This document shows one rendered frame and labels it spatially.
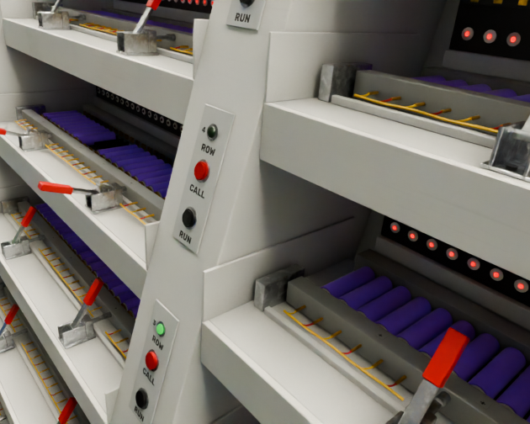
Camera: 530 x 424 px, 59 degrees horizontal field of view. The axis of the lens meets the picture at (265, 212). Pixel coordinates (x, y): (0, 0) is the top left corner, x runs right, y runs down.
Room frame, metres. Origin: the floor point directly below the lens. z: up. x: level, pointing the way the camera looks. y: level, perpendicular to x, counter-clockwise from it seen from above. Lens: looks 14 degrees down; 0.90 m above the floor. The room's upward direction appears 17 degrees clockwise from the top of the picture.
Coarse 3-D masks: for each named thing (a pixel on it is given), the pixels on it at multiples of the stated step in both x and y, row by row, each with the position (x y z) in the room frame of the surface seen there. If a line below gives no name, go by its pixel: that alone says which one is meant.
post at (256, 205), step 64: (320, 0) 0.38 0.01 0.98; (384, 0) 0.44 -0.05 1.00; (256, 64) 0.38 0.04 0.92; (192, 128) 0.42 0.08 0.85; (256, 128) 0.36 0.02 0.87; (256, 192) 0.38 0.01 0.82; (320, 192) 0.44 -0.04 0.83; (192, 256) 0.39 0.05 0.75; (192, 320) 0.37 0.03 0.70; (128, 384) 0.42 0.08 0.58; (192, 384) 0.37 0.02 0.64
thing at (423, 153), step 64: (512, 0) 0.43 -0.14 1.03; (320, 64) 0.39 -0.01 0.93; (384, 64) 0.46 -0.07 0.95; (448, 64) 0.46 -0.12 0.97; (512, 64) 0.42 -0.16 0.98; (320, 128) 0.32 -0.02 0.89; (384, 128) 0.32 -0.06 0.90; (448, 128) 0.31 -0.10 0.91; (512, 128) 0.25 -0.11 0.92; (384, 192) 0.29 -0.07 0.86; (448, 192) 0.26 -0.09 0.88; (512, 192) 0.23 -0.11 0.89; (512, 256) 0.23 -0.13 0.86
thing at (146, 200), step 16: (32, 112) 0.85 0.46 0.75; (32, 128) 0.80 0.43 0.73; (48, 128) 0.77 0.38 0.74; (64, 144) 0.71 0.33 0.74; (80, 144) 0.70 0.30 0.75; (64, 160) 0.67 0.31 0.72; (80, 160) 0.67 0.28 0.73; (96, 160) 0.64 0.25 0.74; (96, 176) 0.62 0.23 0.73; (112, 176) 0.60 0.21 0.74; (128, 176) 0.60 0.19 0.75; (128, 192) 0.57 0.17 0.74; (144, 192) 0.55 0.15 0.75; (144, 208) 0.54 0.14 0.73; (160, 208) 0.51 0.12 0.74; (144, 224) 0.50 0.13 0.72
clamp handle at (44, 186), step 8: (40, 184) 0.49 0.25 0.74; (48, 184) 0.50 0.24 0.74; (56, 184) 0.51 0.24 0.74; (64, 184) 0.52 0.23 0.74; (96, 184) 0.54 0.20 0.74; (56, 192) 0.50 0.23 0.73; (64, 192) 0.51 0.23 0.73; (72, 192) 0.52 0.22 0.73; (80, 192) 0.52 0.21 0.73; (88, 192) 0.53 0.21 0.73; (96, 192) 0.54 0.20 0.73
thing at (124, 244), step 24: (0, 96) 0.85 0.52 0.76; (24, 96) 0.88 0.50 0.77; (48, 96) 0.91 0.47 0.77; (72, 96) 0.94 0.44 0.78; (0, 120) 0.85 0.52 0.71; (144, 120) 0.81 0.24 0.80; (0, 144) 0.79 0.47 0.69; (24, 168) 0.70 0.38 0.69; (48, 168) 0.66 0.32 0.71; (72, 168) 0.67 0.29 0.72; (48, 192) 0.63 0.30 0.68; (72, 216) 0.57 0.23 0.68; (96, 216) 0.53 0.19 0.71; (120, 216) 0.53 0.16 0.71; (96, 240) 0.52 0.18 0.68; (120, 240) 0.48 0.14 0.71; (144, 240) 0.48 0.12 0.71; (120, 264) 0.47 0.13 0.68; (144, 264) 0.44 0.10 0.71
